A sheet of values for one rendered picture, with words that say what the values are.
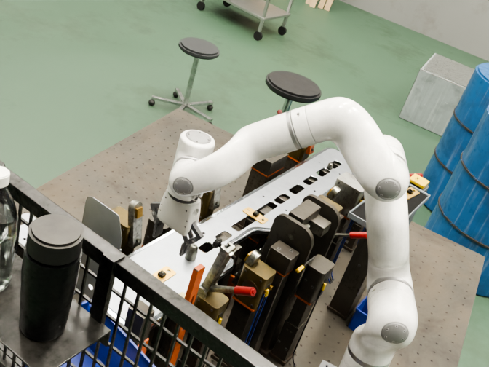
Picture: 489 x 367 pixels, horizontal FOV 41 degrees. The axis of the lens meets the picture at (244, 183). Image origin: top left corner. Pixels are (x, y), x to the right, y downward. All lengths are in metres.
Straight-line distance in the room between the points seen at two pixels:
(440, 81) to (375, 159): 4.46
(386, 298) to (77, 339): 0.88
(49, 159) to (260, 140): 2.64
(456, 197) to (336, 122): 2.57
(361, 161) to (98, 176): 1.43
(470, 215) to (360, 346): 2.23
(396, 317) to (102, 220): 0.73
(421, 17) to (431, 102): 3.13
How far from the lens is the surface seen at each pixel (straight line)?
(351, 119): 1.43
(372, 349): 1.74
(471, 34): 8.87
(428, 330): 2.48
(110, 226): 1.41
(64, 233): 0.87
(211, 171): 1.43
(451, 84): 5.85
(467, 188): 3.89
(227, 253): 1.56
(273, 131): 1.45
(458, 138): 4.53
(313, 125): 1.43
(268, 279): 1.77
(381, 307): 1.63
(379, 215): 1.55
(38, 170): 3.88
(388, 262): 1.61
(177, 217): 1.61
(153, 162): 2.80
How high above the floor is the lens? 2.16
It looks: 31 degrees down
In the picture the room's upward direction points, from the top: 18 degrees clockwise
